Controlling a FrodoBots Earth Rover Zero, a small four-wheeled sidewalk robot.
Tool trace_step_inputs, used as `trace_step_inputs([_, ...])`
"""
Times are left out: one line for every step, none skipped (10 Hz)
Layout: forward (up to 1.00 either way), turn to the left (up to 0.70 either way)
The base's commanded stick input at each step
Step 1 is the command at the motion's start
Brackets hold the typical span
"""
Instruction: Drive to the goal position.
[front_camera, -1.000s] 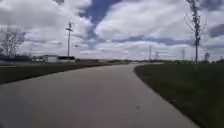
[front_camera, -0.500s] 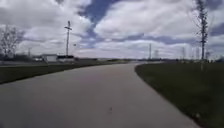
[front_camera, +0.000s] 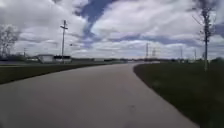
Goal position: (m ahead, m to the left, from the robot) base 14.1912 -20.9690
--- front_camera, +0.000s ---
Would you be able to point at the pale concrete path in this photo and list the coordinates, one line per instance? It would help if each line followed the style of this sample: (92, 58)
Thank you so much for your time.
(83, 96)

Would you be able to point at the grass verge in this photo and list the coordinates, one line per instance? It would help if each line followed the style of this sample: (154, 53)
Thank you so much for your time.
(30, 71)

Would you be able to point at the grass field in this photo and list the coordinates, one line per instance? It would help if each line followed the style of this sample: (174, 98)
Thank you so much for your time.
(186, 86)

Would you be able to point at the white low building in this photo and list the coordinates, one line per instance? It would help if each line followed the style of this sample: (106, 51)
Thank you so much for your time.
(51, 59)

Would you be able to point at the wooden utility pole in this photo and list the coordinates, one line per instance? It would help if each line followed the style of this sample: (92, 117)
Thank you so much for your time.
(63, 43)

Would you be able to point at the thin young tree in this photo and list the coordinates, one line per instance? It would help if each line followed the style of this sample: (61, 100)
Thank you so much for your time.
(206, 43)

